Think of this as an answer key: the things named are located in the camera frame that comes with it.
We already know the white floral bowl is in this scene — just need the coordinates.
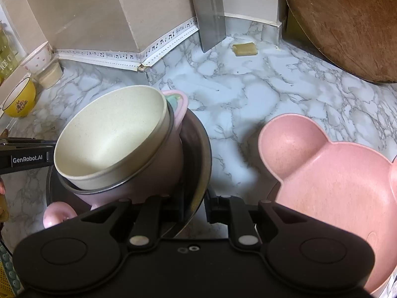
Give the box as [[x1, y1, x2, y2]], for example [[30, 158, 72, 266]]
[[21, 42, 53, 74]]

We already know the cream plastic bowl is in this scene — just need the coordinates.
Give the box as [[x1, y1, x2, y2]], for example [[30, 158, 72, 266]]
[[54, 85, 170, 190]]

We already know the round wooden cutting board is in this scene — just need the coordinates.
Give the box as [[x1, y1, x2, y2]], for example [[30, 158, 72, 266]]
[[286, 0, 396, 83]]

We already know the yellow ceramic bowl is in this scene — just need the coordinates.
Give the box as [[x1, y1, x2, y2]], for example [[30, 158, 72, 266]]
[[1, 75, 36, 118]]

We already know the stainless steel bowl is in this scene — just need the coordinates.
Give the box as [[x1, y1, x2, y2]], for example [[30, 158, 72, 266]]
[[45, 110, 212, 238]]

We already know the yellow soap bar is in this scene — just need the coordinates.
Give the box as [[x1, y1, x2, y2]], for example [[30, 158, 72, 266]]
[[232, 42, 258, 57]]

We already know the pink steel-lined pot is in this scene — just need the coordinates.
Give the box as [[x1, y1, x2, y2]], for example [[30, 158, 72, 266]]
[[42, 90, 188, 228]]

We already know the person's left hand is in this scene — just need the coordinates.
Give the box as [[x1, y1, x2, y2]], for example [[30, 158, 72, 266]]
[[0, 177, 5, 196]]

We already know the white ceramic plate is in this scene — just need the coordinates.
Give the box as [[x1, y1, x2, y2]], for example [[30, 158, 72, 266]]
[[371, 270, 396, 297]]

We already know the pink bear-shaped plate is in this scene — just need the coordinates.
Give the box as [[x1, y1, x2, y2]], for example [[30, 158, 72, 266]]
[[258, 114, 396, 297]]

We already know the cleaver with wooden handle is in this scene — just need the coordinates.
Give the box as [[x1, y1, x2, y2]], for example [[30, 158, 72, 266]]
[[193, 0, 226, 52]]

